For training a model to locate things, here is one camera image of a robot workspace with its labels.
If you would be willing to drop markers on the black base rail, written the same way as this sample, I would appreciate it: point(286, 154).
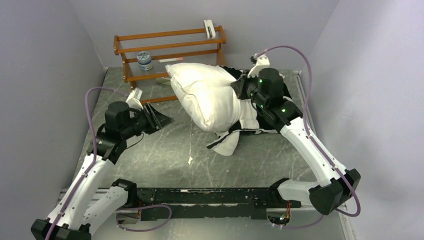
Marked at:
point(198, 203)

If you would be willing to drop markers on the black white checkered pillowcase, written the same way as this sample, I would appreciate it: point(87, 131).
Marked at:
point(238, 132)

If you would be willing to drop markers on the white pillow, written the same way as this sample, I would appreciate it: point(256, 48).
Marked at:
point(205, 93)

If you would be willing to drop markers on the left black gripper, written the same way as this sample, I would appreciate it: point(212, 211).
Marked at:
point(156, 120)

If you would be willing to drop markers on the white marker pink cap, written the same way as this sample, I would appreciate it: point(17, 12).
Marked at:
point(168, 60)

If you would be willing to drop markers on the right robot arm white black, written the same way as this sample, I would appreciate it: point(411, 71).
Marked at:
point(335, 184)

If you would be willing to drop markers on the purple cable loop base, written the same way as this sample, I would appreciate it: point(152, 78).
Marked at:
point(140, 214)
point(294, 221)

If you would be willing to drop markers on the wooden shelf rack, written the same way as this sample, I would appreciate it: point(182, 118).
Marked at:
point(190, 44)

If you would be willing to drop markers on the white clip on rack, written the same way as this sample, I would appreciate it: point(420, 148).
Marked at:
point(209, 29)

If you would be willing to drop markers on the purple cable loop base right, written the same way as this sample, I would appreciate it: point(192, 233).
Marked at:
point(294, 221)

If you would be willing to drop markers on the blue white round jar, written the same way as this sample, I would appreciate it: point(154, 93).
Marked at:
point(144, 60)

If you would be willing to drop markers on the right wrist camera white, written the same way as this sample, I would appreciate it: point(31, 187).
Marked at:
point(260, 62)

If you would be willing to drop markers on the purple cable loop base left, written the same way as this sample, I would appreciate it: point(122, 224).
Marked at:
point(140, 214)

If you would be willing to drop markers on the green white stapler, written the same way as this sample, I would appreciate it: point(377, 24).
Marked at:
point(164, 81)

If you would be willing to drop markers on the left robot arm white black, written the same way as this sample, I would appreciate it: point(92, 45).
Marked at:
point(74, 218)

